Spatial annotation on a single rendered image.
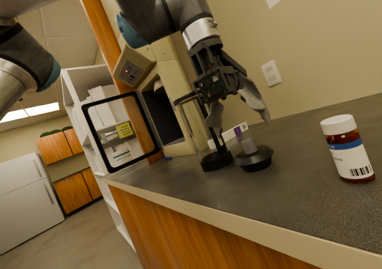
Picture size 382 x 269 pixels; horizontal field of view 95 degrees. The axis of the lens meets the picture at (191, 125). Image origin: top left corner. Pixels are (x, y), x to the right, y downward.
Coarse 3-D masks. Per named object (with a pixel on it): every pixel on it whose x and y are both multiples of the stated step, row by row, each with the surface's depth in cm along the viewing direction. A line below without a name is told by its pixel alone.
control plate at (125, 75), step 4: (128, 64) 86; (132, 64) 86; (124, 68) 90; (128, 68) 89; (132, 68) 88; (136, 68) 88; (124, 72) 93; (128, 72) 92; (132, 72) 92; (136, 72) 91; (140, 72) 90; (120, 76) 98; (124, 76) 97; (128, 76) 96; (136, 76) 94; (124, 80) 101; (128, 80) 99; (132, 80) 98; (132, 84) 102
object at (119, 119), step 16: (128, 96) 104; (96, 112) 95; (112, 112) 98; (128, 112) 102; (144, 112) 106; (96, 128) 94; (112, 128) 97; (128, 128) 101; (144, 128) 105; (112, 144) 96; (128, 144) 100; (144, 144) 103; (112, 160) 95; (128, 160) 98
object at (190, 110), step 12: (192, 96) 48; (180, 108) 51; (192, 108) 49; (192, 120) 49; (204, 120) 49; (192, 132) 50; (204, 132) 49; (204, 144) 49; (204, 156) 50; (216, 156) 49
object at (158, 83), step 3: (159, 78) 93; (156, 81) 94; (159, 81) 92; (156, 84) 93; (159, 84) 92; (162, 84) 91; (156, 87) 93; (159, 87) 92; (162, 87) 105; (156, 90) 102; (159, 90) 104; (162, 90) 106; (156, 93) 102
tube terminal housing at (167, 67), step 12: (120, 36) 102; (168, 36) 98; (156, 48) 83; (168, 48) 87; (156, 60) 82; (168, 60) 86; (156, 72) 85; (168, 72) 84; (180, 72) 88; (144, 84) 98; (168, 84) 83; (180, 84) 87; (168, 96) 84; (180, 96) 85; (180, 120) 83; (180, 144) 90; (192, 144) 83; (168, 156) 105
